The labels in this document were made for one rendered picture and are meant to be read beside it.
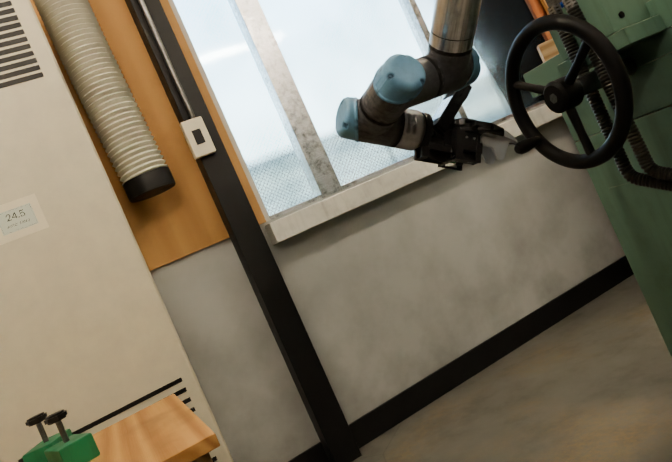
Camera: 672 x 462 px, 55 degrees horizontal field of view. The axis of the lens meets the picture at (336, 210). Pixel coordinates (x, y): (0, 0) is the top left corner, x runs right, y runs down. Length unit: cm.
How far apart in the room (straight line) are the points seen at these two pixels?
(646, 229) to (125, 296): 132
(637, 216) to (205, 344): 139
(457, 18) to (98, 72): 132
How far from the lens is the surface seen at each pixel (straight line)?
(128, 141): 208
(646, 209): 148
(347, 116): 112
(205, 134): 221
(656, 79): 136
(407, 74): 106
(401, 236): 250
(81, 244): 190
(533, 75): 157
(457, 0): 109
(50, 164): 195
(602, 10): 127
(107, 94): 213
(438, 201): 261
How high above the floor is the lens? 77
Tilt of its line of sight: 1 degrees up
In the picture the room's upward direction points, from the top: 24 degrees counter-clockwise
